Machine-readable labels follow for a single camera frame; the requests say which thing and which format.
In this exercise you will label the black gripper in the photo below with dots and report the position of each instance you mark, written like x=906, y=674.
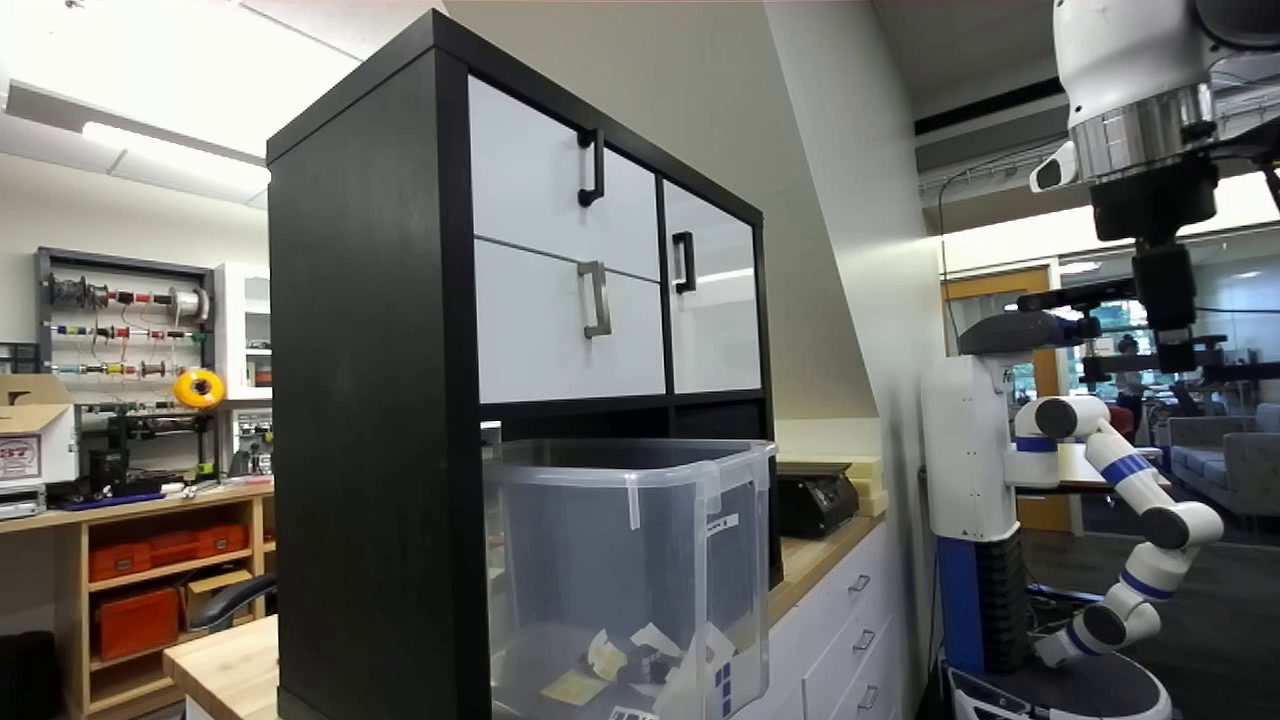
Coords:
x=1154, y=200

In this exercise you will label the clear plastic storage box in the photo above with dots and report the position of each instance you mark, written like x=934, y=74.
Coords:
x=586, y=561

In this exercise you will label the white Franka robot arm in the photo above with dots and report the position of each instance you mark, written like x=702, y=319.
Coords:
x=1123, y=52

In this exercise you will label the white blue mobile robot arm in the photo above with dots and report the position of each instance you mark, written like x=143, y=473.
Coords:
x=1132, y=486

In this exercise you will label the small white paper box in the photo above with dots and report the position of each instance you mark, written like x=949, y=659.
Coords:
x=687, y=667

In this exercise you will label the black shelf unit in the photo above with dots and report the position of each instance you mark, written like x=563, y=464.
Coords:
x=362, y=403

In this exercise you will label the brown cardboard box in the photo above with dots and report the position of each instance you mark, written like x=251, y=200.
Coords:
x=214, y=599

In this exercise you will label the long red storage bin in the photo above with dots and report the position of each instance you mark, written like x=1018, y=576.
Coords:
x=166, y=550

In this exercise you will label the small red storage bin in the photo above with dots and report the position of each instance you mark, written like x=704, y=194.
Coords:
x=132, y=621

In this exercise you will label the cardboard box with white label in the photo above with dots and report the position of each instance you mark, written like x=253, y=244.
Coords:
x=34, y=433

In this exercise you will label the white blue mobile robot body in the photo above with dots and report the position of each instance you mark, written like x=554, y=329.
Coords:
x=966, y=454

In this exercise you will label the black desktop device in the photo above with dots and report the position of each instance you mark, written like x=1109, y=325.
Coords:
x=813, y=503

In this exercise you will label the white counter drawer cabinet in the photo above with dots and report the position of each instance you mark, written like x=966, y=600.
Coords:
x=842, y=624

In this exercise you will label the white cabinet door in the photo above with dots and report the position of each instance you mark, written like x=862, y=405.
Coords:
x=721, y=323

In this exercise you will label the yellow sticky note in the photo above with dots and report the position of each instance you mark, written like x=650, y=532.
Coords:
x=571, y=691

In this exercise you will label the yellow tape spool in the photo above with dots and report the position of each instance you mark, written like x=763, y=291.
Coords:
x=202, y=391

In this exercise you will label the black machine on workbench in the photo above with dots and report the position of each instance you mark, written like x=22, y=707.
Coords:
x=146, y=454

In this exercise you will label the wooden workbench with shelves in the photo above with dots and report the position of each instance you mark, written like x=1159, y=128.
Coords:
x=72, y=532

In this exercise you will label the wall tool panel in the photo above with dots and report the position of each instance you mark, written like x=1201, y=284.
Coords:
x=123, y=323

